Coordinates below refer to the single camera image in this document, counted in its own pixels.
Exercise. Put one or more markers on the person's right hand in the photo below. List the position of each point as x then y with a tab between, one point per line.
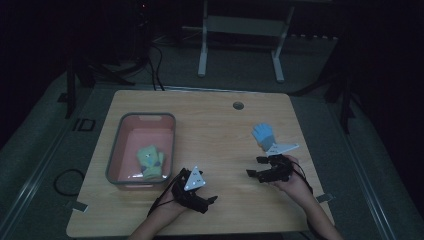
298	183

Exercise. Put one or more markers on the silver floor rail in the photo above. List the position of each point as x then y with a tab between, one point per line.
376	216
33	182

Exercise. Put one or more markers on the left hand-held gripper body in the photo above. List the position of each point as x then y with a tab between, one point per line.
190	196

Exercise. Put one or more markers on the black tripod stand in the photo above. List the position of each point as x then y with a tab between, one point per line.
70	90

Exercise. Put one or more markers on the pink basin with grey rim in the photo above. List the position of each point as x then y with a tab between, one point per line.
133	140

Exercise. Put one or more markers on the grey tape strip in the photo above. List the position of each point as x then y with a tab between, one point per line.
77	206
324	198

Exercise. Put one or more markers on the white metal table frame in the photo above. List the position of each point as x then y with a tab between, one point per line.
243	26

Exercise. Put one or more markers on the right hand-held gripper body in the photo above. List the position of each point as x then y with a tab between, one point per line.
280	170

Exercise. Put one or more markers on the blue knit glove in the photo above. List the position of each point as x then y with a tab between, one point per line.
262	135

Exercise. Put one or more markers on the person's left hand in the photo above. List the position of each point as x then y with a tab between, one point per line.
175	206

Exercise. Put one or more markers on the black metal stand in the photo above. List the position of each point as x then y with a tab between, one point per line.
346	106

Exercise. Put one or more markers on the green mitten with face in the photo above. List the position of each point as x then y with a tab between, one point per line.
150	161

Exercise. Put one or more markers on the grey power strip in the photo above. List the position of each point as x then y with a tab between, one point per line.
313	36

